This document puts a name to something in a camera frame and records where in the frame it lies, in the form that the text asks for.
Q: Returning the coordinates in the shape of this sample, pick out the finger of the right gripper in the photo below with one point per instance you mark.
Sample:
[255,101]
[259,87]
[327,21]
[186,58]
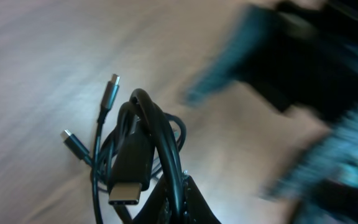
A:
[325,177]

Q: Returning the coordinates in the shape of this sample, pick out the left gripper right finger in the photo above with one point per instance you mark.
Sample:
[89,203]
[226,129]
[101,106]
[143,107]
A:
[197,210]

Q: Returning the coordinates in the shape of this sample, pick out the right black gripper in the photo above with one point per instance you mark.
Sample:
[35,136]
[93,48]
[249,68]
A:
[284,69]

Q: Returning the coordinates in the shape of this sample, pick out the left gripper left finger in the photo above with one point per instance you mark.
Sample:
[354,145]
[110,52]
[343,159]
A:
[156,210]

